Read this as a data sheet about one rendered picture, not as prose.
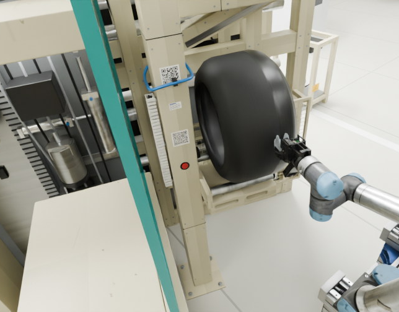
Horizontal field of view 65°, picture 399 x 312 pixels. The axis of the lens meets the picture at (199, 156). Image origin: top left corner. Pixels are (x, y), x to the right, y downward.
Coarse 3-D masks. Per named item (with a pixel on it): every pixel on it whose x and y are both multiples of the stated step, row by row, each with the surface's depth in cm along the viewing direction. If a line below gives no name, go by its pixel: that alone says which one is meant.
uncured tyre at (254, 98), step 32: (224, 64) 127; (256, 64) 127; (224, 96) 122; (256, 96) 121; (288, 96) 124; (224, 128) 124; (256, 128) 121; (288, 128) 124; (224, 160) 135; (256, 160) 128
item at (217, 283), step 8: (184, 264) 224; (216, 264) 222; (184, 272) 219; (216, 272) 217; (184, 280) 214; (192, 280) 214; (216, 280) 212; (184, 288) 210; (192, 288) 209; (200, 288) 209; (208, 288) 208; (216, 288) 208; (192, 296) 205
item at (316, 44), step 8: (312, 32) 350; (320, 32) 344; (312, 40) 340; (320, 40) 338; (328, 40) 324; (336, 40) 332; (312, 48) 335; (320, 48) 322; (336, 48) 339; (312, 64) 333; (328, 64) 351; (312, 72) 337; (328, 72) 356; (312, 80) 342; (328, 80) 360; (304, 88) 386; (312, 88) 347; (328, 88) 367; (312, 96) 354; (320, 96) 369; (304, 104) 366; (312, 104) 363
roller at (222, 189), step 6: (252, 180) 155; (258, 180) 156; (264, 180) 157; (216, 186) 153; (222, 186) 153; (228, 186) 153; (234, 186) 154; (240, 186) 154; (246, 186) 156; (216, 192) 152; (222, 192) 153
